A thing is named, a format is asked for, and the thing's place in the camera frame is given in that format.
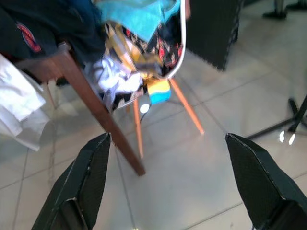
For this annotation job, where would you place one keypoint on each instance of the black foam mat stack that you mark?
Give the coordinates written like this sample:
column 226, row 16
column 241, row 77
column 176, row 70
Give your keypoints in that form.
column 211, row 28

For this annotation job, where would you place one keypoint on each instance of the black red patterned garment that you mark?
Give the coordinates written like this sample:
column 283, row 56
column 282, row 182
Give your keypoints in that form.
column 168, row 50

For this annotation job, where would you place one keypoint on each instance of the yellow blue cloth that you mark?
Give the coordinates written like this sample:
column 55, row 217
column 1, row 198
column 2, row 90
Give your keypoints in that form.
column 158, row 93

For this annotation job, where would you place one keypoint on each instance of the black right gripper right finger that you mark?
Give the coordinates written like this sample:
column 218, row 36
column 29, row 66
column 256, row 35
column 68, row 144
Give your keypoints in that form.
column 266, row 189

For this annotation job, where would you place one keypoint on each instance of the teal cloth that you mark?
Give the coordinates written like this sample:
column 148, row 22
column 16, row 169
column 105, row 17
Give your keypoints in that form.
column 139, row 16

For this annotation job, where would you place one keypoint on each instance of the brown wooden table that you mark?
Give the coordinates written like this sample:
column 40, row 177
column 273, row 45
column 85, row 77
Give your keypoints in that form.
column 96, row 103

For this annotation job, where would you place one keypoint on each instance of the white crumpled garment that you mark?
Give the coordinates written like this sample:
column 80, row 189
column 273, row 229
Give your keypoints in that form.
column 120, row 79

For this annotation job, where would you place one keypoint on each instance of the navy garment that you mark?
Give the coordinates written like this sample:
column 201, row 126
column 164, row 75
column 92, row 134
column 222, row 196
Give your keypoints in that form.
column 60, row 21

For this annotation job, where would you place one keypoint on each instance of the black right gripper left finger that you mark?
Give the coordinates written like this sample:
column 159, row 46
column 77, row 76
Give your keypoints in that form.
column 79, row 187

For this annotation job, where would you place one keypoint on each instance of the yellow black striped cloth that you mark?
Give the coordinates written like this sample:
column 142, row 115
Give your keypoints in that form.
column 134, row 55

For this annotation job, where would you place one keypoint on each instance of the white chair orange legs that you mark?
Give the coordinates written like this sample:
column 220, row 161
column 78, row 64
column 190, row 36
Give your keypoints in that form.
column 186, row 106

